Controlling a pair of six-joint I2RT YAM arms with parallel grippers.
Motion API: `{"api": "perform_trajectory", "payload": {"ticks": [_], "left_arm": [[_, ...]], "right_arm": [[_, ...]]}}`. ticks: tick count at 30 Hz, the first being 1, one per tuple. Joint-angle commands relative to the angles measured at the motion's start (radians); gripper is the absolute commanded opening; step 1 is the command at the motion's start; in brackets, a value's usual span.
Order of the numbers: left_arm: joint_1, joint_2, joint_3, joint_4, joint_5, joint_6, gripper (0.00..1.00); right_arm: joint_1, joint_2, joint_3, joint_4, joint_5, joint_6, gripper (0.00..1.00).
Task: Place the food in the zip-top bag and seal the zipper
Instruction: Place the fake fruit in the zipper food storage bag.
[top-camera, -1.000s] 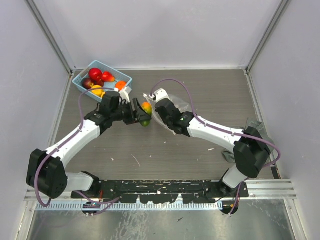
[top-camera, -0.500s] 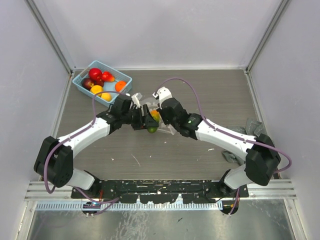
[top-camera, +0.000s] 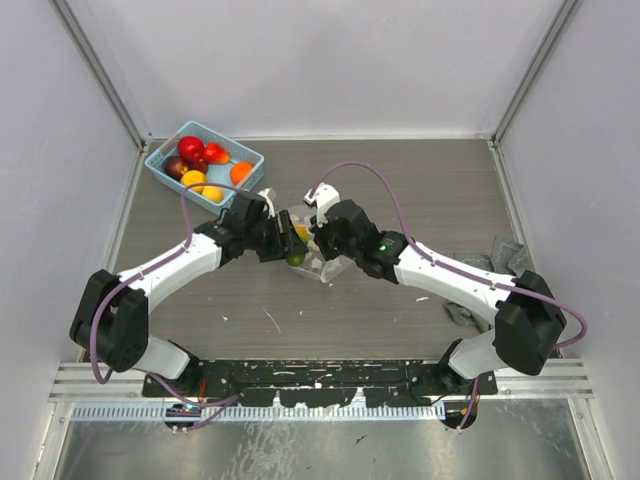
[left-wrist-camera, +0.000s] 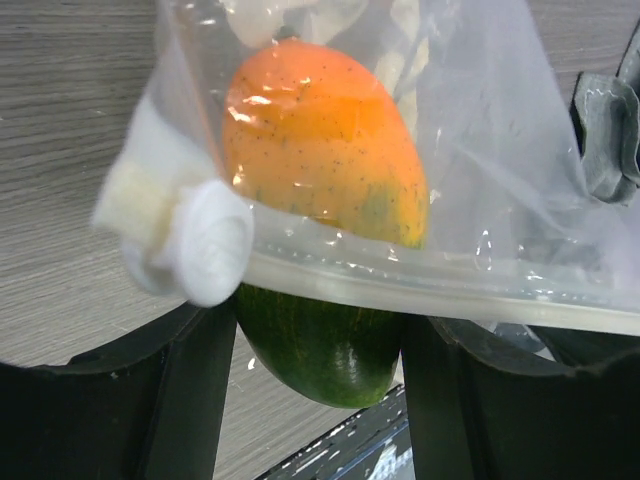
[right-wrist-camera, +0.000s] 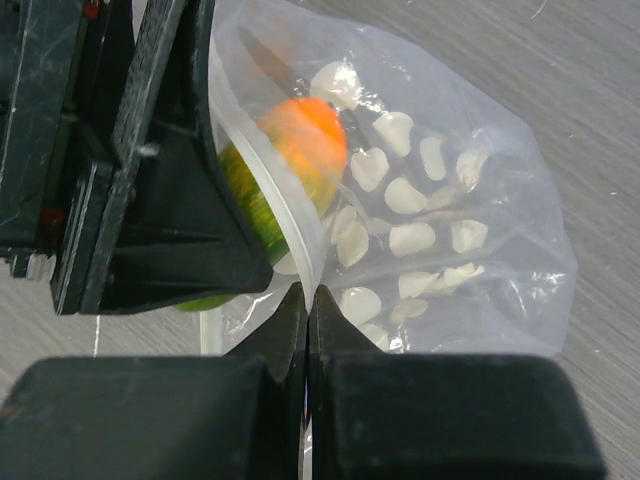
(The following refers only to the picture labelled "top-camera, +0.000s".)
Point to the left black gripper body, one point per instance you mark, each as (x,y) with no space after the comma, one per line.
(264,238)

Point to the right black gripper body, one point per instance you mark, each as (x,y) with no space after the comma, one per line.
(330,245)

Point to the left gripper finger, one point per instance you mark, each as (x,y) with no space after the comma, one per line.
(296,236)
(286,234)

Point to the green orange mango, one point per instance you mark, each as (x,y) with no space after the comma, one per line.
(295,260)

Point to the clear zip top bag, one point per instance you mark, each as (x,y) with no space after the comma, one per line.
(315,266)

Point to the orange tangerine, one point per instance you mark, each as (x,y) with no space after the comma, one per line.
(239,171)

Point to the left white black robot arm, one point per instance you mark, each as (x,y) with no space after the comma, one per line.
(112,319)

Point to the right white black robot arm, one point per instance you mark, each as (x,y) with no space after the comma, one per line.
(525,323)

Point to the yellow orange fruit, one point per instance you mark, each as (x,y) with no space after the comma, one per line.
(213,193)

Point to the yellow lemon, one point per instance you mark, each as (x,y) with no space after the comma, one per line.
(194,180)

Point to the small dark red fruit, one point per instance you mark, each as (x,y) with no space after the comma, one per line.
(199,165)

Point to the light blue plastic basket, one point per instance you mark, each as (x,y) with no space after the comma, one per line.
(218,174)

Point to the red pear shaped fruit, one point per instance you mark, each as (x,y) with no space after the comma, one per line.
(213,153)

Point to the dark red plum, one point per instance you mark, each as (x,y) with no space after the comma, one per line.
(175,167)

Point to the red apple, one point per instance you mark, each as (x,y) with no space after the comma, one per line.
(190,148)

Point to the grey cloth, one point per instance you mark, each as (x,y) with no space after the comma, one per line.
(506,257)

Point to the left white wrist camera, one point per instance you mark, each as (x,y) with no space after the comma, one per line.
(269,195)

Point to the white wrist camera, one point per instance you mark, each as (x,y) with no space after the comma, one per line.
(321,200)
(269,195)

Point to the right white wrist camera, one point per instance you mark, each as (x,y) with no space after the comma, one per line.
(321,200)

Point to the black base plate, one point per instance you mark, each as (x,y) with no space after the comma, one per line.
(261,383)

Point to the light blue cable duct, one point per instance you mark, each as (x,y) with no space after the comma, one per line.
(166,411)

